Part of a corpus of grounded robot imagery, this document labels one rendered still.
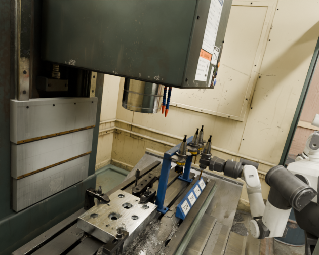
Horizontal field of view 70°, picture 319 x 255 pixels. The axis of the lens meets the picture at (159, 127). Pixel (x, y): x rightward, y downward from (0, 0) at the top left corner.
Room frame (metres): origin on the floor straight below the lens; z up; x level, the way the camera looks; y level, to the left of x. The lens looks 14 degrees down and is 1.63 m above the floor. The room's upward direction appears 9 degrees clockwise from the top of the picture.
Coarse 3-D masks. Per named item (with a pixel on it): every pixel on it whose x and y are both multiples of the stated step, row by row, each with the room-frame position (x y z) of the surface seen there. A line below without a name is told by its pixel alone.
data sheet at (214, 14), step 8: (216, 0) 0.88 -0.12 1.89; (216, 8) 0.90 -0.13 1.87; (208, 16) 0.83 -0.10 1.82; (216, 16) 0.92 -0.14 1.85; (208, 24) 0.85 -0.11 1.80; (216, 24) 0.95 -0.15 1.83; (208, 32) 0.87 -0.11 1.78; (216, 32) 0.97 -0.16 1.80; (208, 40) 0.89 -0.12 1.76; (208, 48) 0.90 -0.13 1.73
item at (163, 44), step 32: (64, 0) 0.93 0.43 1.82; (96, 0) 0.87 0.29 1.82; (128, 0) 0.82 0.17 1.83; (160, 0) 0.77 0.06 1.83; (192, 0) 0.73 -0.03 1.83; (224, 0) 0.99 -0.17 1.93; (64, 32) 0.93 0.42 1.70; (96, 32) 0.86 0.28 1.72; (128, 32) 0.81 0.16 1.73; (160, 32) 0.76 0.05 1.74; (192, 32) 0.73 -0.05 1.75; (224, 32) 1.10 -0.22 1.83; (64, 64) 0.93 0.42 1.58; (96, 64) 0.86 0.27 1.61; (128, 64) 0.80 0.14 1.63; (160, 64) 0.76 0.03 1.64; (192, 64) 0.77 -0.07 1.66
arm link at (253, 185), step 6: (246, 168) 1.06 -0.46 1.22; (252, 168) 1.06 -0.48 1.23; (246, 174) 1.04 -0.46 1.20; (252, 174) 1.04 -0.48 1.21; (246, 180) 1.03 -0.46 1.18; (252, 180) 1.02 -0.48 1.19; (258, 180) 1.02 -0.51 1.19; (246, 186) 1.03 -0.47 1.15; (252, 186) 1.00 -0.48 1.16; (258, 186) 1.00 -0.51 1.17; (252, 192) 1.01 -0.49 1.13; (258, 192) 1.01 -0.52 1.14
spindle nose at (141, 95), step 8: (128, 80) 0.86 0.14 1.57; (136, 80) 0.84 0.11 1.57; (128, 88) 0.86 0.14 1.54; (136, 88) 0.84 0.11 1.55; (144, 88) 0.84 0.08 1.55; (152, 88) 0.85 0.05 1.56; (160, 88) 0.87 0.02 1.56; (128, 96) 0.85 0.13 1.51; (136, 96) 0.84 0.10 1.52; (144, 96) 0.84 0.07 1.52; (152, 96) 0.85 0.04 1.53; (160, 96) 0.88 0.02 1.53; (128, 104) 0.85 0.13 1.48; (136, 104) 0.84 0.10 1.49; (144, 104) 0.84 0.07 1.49; (152, 104) 0.85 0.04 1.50; (160, 104) 0.89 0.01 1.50; (144, 112) 0.84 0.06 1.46; (152, 112) 0.86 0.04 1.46
